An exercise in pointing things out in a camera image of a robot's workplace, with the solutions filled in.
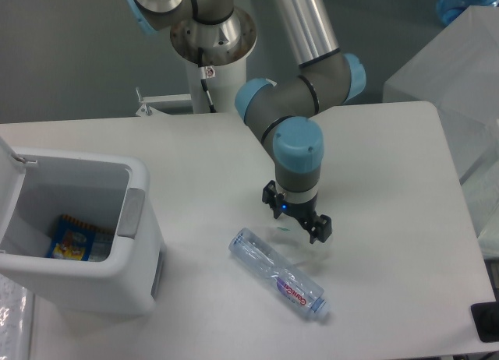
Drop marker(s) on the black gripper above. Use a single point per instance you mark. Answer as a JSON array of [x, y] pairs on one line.
[[319, 227]]

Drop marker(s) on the white plastic wrapper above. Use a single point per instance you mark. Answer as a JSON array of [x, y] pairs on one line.
[[288, 238]]

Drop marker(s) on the clear plastic water bottle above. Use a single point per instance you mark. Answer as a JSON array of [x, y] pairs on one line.
[[271, 267]]

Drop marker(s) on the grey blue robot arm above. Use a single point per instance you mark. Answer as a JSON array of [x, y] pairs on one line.
[[280, 115]]

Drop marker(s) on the white trash can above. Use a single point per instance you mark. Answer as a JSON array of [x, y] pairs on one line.
[[38, 186]]

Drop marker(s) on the translucent plastic box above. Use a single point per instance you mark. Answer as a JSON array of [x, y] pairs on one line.
[[457, 72]]

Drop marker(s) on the black device at edge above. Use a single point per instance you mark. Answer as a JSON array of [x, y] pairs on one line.
[[485, 317]]

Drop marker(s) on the blue snack packet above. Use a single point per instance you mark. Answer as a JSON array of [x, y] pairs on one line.
[[80, 241]]

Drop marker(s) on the clear plastic sheet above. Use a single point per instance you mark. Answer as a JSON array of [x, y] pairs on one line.
[[17, 307]]

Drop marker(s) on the white pedestal base bracket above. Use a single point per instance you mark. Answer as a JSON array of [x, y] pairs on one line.
[[180, 104]]

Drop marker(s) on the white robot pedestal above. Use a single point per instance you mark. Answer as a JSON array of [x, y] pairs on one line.
[[218, 83]]

